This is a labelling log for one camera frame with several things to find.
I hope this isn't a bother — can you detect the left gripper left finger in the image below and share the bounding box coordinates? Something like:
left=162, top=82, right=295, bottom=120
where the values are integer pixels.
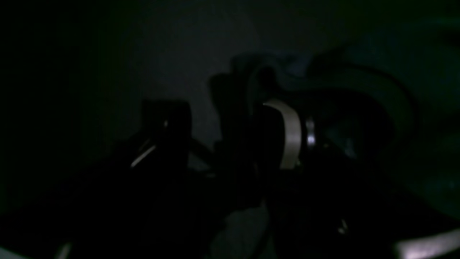
left=54, top=101, right=193, bottom=245

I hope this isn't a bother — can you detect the dark blue t-shirt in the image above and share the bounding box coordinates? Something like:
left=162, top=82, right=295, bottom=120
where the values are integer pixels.
left=210, top=18, right=460, bottom=219

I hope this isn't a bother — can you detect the black table cloth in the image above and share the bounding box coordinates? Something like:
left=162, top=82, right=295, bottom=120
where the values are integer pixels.
left=1, top=0, right=335, bottom=172

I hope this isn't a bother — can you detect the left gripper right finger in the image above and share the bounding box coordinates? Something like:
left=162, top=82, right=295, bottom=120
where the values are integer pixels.
left=252, top=99, right=378, bottom=245

